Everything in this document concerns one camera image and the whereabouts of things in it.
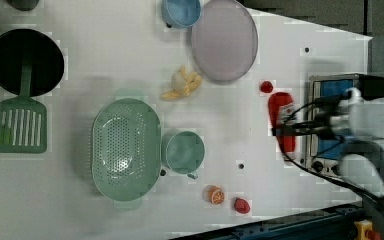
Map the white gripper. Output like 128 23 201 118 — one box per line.
271 87 364 140

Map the red ketchup bottle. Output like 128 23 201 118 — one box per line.
268 92 296 161

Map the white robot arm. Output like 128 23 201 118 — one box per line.
268 87 384 216

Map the green strainer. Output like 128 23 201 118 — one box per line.
91 89 161 211

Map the toy strawberry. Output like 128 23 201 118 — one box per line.
260 81 274 93

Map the red toy fruit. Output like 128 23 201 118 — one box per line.
234 198 251 214

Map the toy orange slice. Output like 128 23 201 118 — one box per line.
208 186 225 205

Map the green mug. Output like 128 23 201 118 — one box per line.
161 131 205 180

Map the grey round plate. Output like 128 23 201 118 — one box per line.
191 0 258 81

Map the peeled toy banana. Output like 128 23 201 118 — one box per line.
161 66 202 100

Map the yellow red emergency button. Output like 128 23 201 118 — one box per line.
354 220 382 240

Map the blue cup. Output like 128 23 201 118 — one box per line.
161 0 201 29

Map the green slotted spatula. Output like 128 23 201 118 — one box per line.
0 63 47 154

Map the black bowl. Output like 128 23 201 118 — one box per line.
0 29 64 96

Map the black cylinder container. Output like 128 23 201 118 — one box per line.
6 0 40 11

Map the black cable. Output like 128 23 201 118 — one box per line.
276 96 384 206

